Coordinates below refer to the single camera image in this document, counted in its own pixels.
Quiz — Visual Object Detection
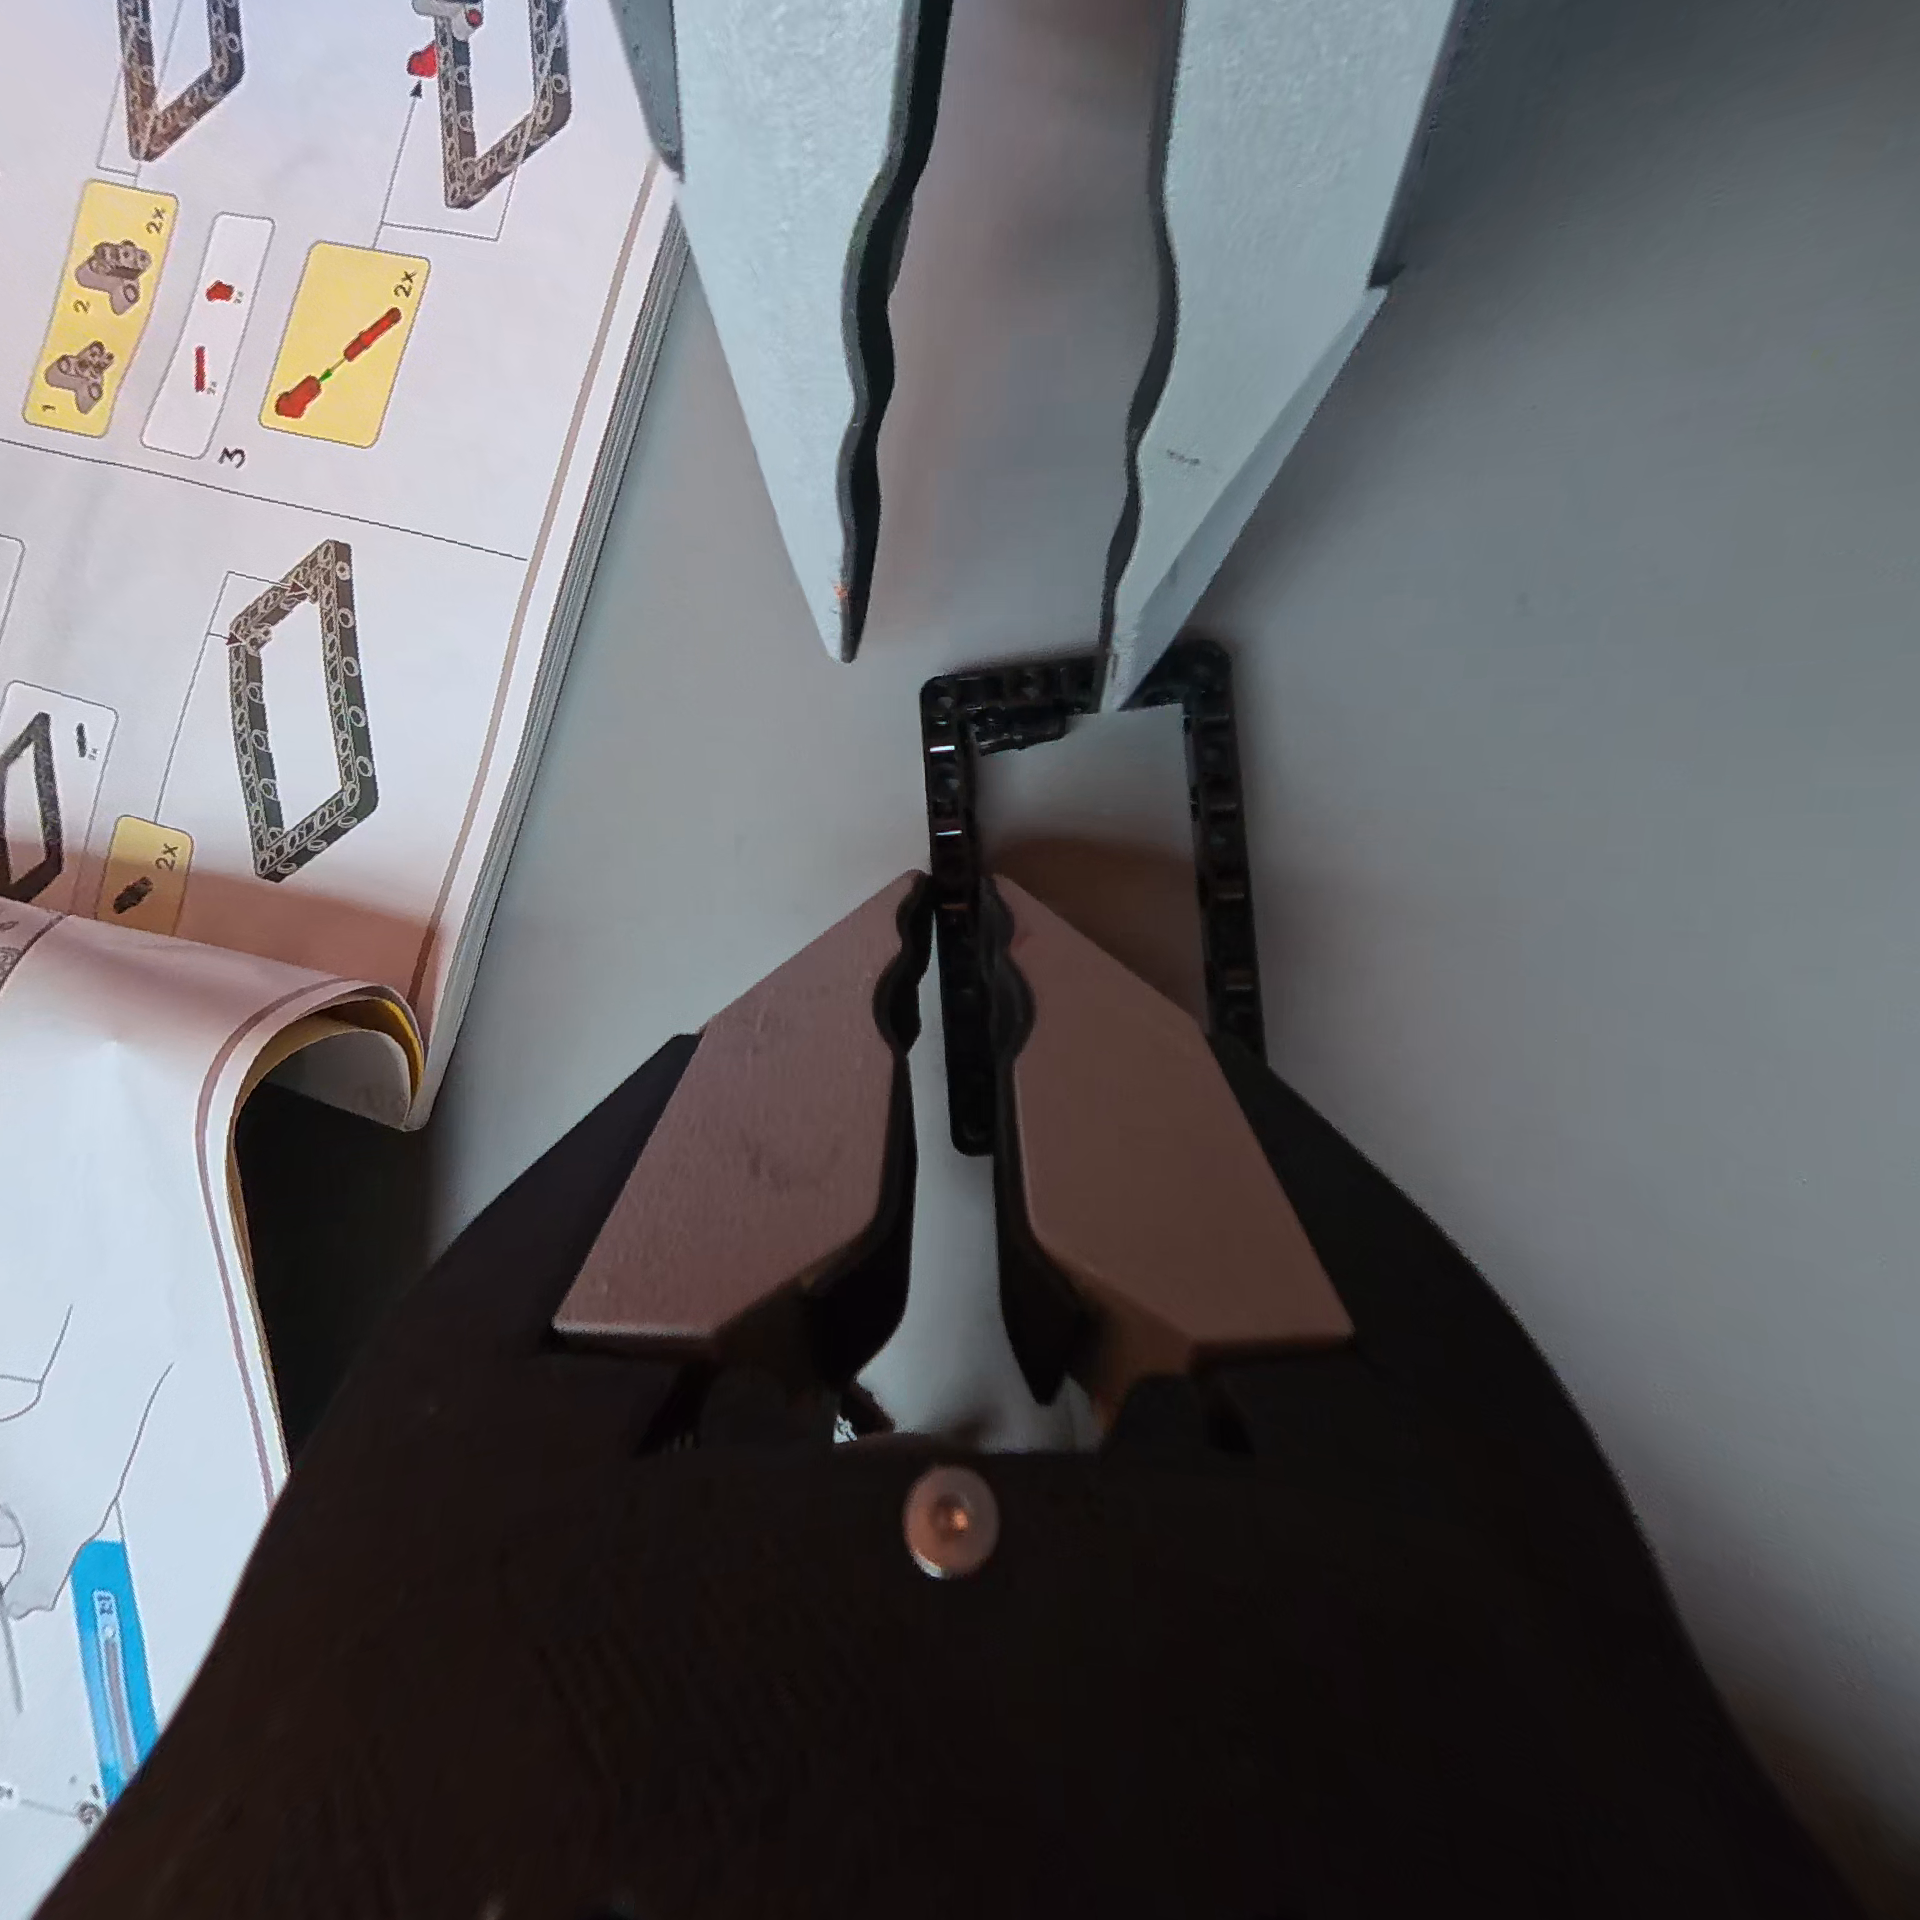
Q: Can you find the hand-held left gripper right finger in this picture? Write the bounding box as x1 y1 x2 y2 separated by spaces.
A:
983 873 1361 1419

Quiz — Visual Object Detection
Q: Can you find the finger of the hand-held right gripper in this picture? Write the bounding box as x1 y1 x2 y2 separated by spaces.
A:
1099 0 1450 712
651 0 959 665

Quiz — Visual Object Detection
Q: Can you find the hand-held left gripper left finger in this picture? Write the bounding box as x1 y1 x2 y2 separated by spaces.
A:
550 867 944 1375

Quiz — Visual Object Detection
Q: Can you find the black rectangular lego frame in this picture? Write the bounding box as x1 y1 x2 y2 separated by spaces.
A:
919 641 1268 1157

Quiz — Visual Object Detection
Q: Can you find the lego instruction booklet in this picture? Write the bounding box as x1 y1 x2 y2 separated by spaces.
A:
0 0 694 1825

